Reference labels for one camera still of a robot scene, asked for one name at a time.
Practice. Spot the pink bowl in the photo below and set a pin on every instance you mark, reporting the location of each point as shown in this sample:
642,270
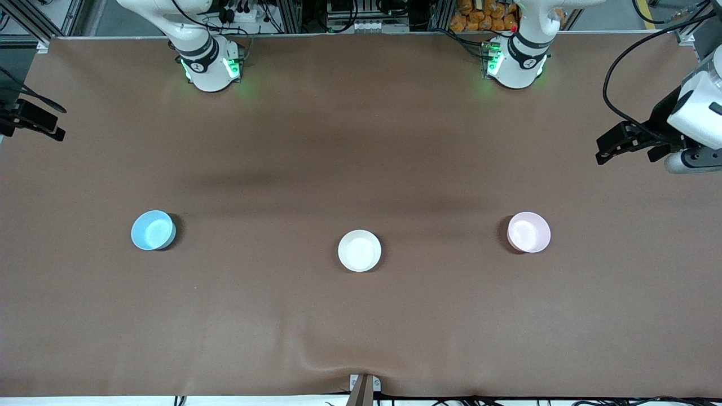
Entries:
528,232

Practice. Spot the power strip with black plugs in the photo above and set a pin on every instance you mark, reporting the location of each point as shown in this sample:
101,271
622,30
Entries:
248,16

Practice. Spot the bag of orange items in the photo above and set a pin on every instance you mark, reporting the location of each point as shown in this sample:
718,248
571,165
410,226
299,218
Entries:
479,20

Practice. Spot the brown camera post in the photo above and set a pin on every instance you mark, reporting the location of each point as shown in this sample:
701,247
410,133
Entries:
361,395

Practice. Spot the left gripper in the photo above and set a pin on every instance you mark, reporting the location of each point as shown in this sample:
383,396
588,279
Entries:
657,124

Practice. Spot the metal clamp bracket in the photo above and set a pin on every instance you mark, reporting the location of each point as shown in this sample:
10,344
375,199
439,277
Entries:
375,383

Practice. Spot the aluminium frame profile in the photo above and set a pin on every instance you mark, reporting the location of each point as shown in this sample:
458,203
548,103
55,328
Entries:
34,25
691,36

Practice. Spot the white bowl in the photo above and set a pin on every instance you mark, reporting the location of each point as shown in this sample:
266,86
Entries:
359,251

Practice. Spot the white power strip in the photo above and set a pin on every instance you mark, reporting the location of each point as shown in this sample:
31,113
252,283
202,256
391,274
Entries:
361,26

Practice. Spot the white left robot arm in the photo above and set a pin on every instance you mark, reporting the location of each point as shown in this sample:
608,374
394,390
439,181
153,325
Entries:
522,62

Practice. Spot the brown table mat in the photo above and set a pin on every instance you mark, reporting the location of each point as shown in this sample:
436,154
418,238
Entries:
361,141

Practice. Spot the light blue bowl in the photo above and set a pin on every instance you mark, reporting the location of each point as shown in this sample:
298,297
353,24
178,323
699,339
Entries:
152,230

